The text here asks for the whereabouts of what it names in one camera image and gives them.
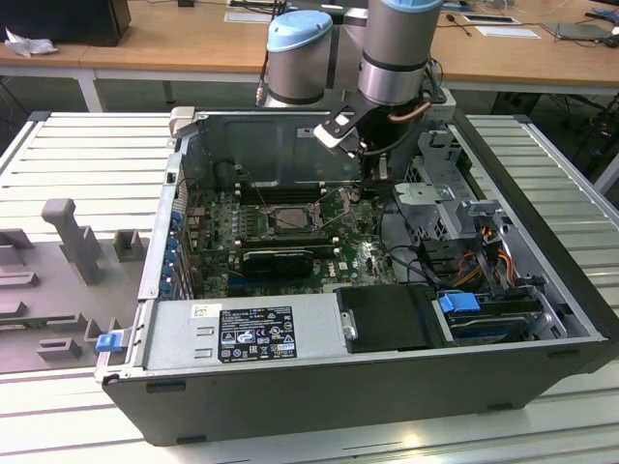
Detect grey parts rack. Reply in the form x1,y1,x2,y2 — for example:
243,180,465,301
0,196,150,376

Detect black box device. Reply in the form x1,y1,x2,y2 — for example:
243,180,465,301
0,0,132,48

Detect metal socket cover frame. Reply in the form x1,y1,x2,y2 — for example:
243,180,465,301
312,185,362,233

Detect black graphics card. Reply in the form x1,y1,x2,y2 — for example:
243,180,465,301
240,247,315,280

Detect copper coloured hose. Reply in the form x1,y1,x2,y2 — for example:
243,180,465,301
388,100,432,128

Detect blue case latch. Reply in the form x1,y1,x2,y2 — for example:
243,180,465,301
95,332,122,355

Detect silver power supply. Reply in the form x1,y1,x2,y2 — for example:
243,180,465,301
142,291,350,374

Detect light grey case handle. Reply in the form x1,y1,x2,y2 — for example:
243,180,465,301
167,105,198,142

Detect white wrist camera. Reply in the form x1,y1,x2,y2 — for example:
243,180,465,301
312,111,369,160

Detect green motherboard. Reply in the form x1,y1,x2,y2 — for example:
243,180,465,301
186,186,402,297

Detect red black fan wire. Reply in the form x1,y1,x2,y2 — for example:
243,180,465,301
185,177,200,217

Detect black RAM slot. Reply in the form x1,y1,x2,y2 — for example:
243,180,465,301
237,193,328,204
236,189,327,199
235,181,326,190
236,242,339,250
236,238,339,247
236,186,326,194
235,234,338,243
237,246,340,255

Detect white paper sheet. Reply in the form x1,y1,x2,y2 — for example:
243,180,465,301
476,23,543,40
223,9,273,23

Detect black silver PC case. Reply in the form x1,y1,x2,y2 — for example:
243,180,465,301
94,105,619,449

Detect silver green CPU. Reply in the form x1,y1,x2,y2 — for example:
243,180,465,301
276,208,314,233

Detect thin metal locking lever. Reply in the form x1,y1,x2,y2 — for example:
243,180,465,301
250,179,276,223
316,191,356,233

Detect black cylinder part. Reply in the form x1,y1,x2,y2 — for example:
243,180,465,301
214,160,234,190

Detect wooden desk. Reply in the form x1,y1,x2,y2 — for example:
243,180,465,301
0,28,117,115
79,0,619,105

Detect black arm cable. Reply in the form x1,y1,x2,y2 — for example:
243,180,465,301
254,28,272,108

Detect dark hard disk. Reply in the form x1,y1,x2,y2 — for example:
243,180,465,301
447,312,538,345

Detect black CPU socket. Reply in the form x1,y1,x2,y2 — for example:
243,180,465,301
264,202,326,239

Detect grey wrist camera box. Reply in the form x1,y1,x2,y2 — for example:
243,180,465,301
425,91,457,122

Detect orange yellow power wires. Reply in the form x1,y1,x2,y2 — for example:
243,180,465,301
454,226,516,291

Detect silver perforated drive cage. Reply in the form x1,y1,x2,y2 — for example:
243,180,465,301
392,126,490,243

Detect silver disk bay bracket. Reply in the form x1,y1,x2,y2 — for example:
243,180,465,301
454,197,570,339

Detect green RAM stick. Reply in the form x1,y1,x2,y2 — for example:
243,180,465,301
0,316,49,335

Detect blue disk carrier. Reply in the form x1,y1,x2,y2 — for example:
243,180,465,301
436,288,485,323

